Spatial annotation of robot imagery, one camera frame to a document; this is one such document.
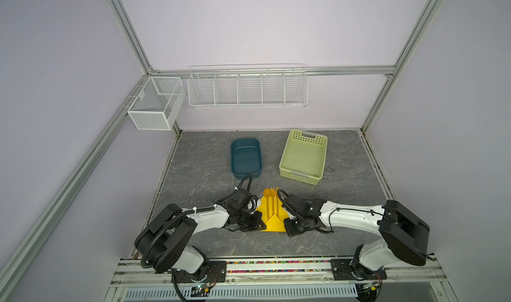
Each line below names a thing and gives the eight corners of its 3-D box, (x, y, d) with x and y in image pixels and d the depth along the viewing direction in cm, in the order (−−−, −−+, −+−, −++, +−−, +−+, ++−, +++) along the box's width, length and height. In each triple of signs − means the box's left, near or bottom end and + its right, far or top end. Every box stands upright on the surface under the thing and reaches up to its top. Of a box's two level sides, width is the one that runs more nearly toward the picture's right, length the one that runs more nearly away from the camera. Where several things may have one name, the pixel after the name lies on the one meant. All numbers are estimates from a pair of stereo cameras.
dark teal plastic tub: (228, 179, 102) (226, 173, 97) (233, 145, 117) (231, 138, 112) (262, 179, 102) (262, 173, 97) (262, 145, 117) (262, 137, 112)
